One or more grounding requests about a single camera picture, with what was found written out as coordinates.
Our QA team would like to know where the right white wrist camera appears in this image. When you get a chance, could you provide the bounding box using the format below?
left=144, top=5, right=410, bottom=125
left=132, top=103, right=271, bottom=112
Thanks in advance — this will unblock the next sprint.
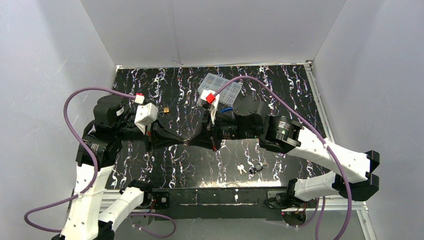
left=197, top=89, right=220, bottom=125

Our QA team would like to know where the purple cable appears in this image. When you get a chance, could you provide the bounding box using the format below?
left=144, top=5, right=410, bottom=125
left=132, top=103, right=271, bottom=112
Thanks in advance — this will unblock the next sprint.
left=23, top=87, right=177, bottom=239
left=213, top=75, right=353, bottom=240

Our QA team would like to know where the black key ring bundle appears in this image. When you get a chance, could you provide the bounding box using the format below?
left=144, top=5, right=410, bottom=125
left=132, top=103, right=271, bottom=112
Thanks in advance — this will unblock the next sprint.
left=249, top=162, right=270, bottom=175

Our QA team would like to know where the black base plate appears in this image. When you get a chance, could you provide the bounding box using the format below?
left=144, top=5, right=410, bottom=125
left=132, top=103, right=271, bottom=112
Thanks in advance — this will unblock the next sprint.
left=120, top=187, right=319, bottom=222

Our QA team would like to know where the blue cable lock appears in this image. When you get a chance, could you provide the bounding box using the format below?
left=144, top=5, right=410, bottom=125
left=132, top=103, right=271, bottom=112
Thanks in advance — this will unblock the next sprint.
left=220, top=107, right=233, bottom=114

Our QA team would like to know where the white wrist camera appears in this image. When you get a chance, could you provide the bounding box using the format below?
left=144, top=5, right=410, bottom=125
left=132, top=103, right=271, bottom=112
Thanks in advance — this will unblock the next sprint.
left=197, top=89, right=220, bottom=125
left=134, top=103, right=159, bottom=135

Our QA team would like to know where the clear plastic parts box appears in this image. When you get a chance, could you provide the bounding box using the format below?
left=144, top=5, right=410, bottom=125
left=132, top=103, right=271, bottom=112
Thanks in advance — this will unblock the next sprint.
left=197, top=73, right=243, bottom=107

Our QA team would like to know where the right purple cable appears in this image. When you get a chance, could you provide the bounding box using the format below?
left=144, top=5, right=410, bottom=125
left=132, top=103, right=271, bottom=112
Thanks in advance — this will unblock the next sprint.
left=213, top=75, right=353, bottom=240

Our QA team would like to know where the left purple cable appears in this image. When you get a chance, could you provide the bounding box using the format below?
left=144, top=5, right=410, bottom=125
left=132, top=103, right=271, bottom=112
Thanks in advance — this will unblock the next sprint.
left=23, top=87, right=177, bottom=239

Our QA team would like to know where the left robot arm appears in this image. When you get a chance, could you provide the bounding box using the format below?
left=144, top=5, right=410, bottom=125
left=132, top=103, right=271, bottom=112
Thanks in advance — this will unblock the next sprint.
left=55, top=94, right=184, bottom=240

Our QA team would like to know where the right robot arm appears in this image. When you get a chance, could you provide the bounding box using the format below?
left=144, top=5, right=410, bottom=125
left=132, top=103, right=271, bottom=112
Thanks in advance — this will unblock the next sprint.
left=188, top=96, right=380, bottom=203

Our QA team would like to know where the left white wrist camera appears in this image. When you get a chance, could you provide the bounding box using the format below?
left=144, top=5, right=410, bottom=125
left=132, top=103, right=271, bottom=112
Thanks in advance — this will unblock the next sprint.
left=134, top=103, right=159, bottom=135

